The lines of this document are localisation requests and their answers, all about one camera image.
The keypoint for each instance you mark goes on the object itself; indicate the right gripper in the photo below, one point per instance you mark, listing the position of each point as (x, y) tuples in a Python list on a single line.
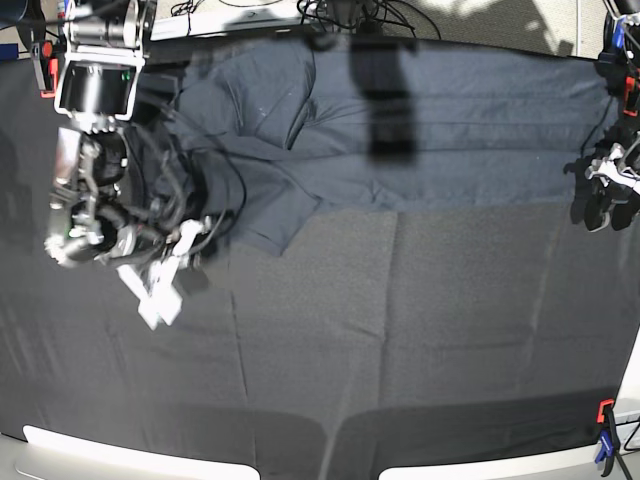
[(149, 262)]

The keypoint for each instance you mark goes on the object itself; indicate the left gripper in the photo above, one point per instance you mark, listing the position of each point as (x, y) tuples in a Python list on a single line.
[(606, 193)]

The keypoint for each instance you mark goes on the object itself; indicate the dark navy t-shirt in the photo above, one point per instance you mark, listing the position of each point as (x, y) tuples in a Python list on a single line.
[(287, 129)]

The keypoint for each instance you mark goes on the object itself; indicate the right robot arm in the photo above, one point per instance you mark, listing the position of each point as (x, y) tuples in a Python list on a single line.
[(123, 194)]

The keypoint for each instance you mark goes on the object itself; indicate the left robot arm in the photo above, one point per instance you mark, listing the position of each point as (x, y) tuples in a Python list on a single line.
[(619, 57)]

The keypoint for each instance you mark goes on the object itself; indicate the orange clamp far right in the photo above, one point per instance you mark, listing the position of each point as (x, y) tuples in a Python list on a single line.
[(630, 102)]

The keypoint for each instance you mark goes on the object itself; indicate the orange clamp far left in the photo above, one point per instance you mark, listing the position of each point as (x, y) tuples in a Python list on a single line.
[(44, 57)]

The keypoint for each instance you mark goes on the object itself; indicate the black table cloth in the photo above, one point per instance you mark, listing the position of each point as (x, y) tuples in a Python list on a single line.
[(377, 339)]

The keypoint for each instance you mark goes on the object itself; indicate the orange blue clamp near right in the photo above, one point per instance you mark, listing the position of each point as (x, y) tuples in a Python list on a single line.
[(609, 452)]

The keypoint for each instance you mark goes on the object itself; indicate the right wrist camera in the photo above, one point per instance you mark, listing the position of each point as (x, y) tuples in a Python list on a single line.
[(160, 307)]

